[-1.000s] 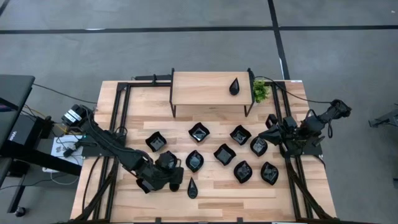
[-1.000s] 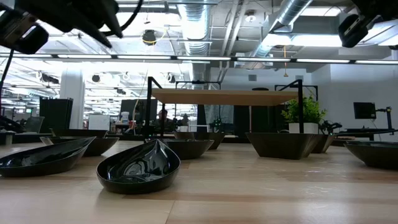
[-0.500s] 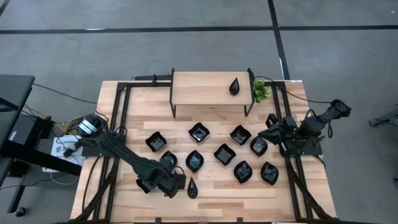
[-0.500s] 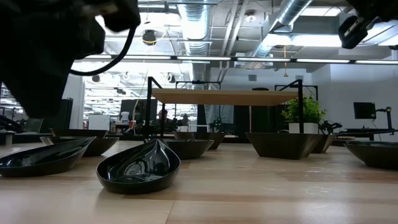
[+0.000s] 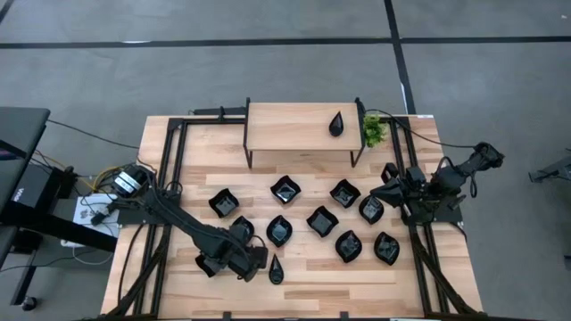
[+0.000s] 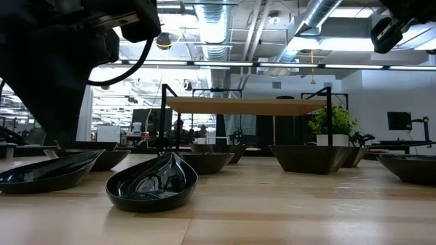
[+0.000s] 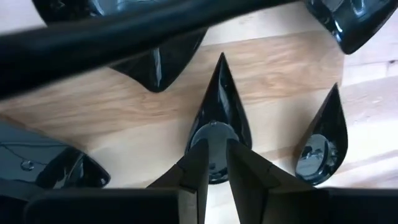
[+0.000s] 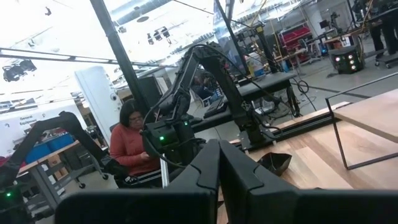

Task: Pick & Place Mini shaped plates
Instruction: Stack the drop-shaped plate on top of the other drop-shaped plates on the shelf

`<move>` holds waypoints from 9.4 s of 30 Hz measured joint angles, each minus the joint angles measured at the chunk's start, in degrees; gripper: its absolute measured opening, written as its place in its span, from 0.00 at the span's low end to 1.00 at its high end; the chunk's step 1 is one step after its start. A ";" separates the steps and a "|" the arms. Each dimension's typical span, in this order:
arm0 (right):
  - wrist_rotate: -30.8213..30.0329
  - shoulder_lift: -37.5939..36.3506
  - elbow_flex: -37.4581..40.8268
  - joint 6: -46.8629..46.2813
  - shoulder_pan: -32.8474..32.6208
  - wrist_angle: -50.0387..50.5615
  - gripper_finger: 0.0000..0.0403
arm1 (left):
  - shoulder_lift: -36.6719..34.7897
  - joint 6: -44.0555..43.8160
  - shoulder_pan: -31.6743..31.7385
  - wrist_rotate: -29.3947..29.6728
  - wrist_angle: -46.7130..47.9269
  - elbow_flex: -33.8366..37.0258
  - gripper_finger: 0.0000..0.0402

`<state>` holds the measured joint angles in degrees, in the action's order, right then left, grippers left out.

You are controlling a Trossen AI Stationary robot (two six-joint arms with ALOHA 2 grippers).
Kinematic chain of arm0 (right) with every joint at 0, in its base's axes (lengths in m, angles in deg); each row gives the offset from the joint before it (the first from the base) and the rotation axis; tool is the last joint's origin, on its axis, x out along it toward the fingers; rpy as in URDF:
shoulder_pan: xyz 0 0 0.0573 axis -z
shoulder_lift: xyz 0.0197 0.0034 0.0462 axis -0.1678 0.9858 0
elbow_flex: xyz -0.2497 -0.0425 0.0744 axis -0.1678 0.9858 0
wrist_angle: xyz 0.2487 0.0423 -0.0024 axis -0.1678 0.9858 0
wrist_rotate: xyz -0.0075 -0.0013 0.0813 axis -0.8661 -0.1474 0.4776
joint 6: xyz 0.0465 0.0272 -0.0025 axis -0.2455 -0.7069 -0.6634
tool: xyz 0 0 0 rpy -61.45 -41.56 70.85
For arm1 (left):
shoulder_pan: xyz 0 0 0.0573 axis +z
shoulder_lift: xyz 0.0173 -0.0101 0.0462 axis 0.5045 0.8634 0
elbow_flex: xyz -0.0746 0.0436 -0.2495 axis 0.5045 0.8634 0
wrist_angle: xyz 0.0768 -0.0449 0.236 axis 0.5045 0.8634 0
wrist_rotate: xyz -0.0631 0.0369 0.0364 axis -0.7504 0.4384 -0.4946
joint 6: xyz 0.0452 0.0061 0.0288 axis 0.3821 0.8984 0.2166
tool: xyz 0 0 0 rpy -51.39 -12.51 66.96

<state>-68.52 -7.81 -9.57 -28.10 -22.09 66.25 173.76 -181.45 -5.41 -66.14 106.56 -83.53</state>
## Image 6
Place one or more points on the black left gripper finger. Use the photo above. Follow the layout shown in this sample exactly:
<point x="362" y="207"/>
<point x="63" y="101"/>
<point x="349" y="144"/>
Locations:
<point x="58" y="122"/>

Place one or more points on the black teardrop mini plate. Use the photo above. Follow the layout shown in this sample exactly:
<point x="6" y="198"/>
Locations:
<point x="47" y="177"/>
<point x="284" y="97"/>
<point x="151" y="190"/>

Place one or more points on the black leaf shaped mini plate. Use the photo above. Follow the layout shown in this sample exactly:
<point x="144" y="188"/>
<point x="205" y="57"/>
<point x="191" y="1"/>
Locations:
<point x="211" y="163"/>
<point x="112" y="160"/>
<point x="412" y="170"/>

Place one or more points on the background black robot arm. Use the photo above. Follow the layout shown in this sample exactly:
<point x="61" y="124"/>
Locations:
<point x="359" y="139"/>

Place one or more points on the grey office chair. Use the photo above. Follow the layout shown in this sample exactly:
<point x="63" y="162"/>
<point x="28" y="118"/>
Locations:
<point x="34" y="136"/>

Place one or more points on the white column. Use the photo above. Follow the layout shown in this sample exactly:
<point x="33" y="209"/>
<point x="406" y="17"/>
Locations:
<point x="85" y="115"/>

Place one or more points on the white board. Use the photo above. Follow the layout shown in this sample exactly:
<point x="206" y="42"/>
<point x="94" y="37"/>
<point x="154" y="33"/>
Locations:
<point x="108" y="133"/>

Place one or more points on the black hanging ceiling device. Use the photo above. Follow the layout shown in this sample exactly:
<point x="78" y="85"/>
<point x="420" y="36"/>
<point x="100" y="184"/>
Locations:
<point x="163" y="41"/>

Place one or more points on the person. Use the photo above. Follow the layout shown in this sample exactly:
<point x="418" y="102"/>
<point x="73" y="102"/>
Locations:
<point x="178" y="126"/>

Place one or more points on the black side desk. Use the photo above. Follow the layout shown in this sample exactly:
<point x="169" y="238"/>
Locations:
<point x="405" y="142"/>

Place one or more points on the green potted plant white pot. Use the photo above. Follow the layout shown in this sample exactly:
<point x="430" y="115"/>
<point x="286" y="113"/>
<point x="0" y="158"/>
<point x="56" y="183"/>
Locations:
<point x="337" y="122"/>

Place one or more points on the small background potted plant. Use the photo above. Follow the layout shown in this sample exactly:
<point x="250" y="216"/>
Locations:
<point x="202" y="132"/>

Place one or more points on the long ceiling light strip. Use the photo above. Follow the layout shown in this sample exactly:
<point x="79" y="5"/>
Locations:
<point x="221" y="63"/>

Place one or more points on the wooden riser shelf black legs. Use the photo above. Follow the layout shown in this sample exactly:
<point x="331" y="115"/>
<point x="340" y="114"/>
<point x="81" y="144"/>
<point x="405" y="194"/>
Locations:
<point x="238" y="106"/>

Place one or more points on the black wall monitor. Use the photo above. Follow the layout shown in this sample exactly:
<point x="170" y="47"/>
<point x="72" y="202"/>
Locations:
<point x="399" y="120"/>

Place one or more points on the black rig frame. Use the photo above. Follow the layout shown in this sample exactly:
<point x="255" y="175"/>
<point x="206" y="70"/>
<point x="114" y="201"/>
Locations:
<point x="340" y="94"/>

